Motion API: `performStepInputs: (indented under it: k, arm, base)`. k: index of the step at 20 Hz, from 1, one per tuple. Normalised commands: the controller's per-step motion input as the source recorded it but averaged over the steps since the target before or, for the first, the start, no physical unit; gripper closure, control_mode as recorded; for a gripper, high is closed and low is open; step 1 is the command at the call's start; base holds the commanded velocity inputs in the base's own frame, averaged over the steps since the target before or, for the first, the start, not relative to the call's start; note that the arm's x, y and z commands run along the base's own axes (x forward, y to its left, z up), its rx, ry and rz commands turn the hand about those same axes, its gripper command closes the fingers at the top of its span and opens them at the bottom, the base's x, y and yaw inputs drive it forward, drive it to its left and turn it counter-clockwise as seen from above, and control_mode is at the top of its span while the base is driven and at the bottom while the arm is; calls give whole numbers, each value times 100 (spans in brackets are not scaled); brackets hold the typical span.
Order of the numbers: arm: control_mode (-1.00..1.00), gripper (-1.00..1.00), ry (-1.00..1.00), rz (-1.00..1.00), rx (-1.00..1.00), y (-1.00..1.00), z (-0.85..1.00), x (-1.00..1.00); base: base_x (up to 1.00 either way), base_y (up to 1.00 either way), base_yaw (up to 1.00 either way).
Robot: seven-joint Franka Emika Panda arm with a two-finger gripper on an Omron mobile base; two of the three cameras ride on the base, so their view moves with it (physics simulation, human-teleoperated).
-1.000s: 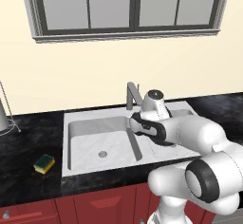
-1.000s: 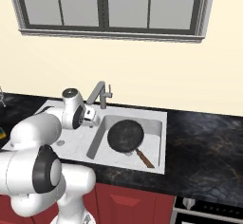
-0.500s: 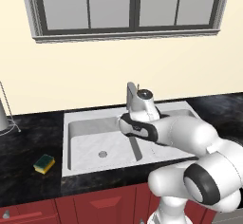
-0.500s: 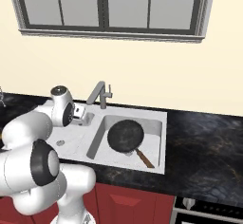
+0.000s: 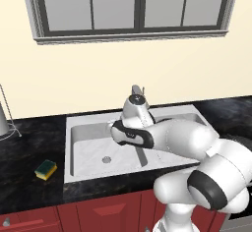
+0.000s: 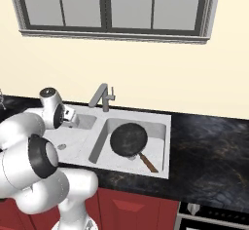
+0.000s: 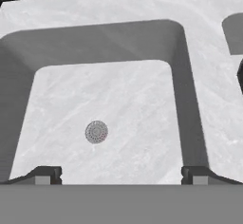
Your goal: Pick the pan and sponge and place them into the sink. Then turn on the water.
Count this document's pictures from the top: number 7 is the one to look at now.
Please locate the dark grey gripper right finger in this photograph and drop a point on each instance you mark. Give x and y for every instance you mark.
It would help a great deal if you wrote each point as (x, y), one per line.
(194, 172)

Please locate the grey rounded block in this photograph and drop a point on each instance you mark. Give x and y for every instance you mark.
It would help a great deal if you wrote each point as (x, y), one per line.
(234, 33)

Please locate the black pan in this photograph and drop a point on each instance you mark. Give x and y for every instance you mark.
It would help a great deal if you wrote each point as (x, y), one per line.
(240, 76)

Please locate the round metal sink drain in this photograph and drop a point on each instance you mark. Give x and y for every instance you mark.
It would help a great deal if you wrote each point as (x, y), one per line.
(96, 132)

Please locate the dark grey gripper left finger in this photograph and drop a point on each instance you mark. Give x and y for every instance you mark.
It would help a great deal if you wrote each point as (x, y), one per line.
(47, 172)

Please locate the white marble sink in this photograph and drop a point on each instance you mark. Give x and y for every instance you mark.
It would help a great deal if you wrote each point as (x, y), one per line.
(104, 107)

